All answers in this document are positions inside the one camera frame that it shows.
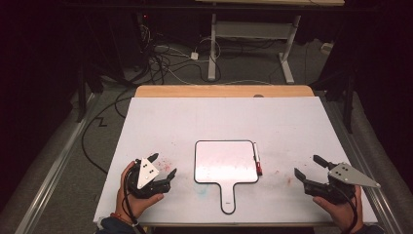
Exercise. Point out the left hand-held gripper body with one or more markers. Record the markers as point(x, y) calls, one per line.
point(147, 172)

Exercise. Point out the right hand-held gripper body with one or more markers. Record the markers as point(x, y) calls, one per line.
point(344, 174)

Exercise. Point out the white marker with red cap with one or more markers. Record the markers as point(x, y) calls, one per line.
point(257, 157)

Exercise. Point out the person's left hand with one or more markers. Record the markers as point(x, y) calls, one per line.
point(128, 204)

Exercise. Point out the person's right hand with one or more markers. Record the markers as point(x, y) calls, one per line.
point(345, 214)

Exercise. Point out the red wristband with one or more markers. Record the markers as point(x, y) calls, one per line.
point(119, 217)

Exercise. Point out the large white board sheet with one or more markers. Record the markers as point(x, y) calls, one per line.
point(201, 120)

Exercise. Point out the black metal stand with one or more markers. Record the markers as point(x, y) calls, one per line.
point(82, 94)
point(349, 97)

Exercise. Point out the wooden table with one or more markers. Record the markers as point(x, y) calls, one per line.
point(207, 91)

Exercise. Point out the dark round table grommet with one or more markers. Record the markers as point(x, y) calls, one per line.
point(258, 96)

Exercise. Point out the white power adapter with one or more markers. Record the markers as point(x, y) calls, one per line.
point(194, 56)

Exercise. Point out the white box on floor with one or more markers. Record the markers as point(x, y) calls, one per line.
point(326, 47)

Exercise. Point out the aluminium rail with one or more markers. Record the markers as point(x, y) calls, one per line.
point(370, 169)
point(55, 165)

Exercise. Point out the white metal desk frame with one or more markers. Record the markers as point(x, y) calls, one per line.
point(253, 31)

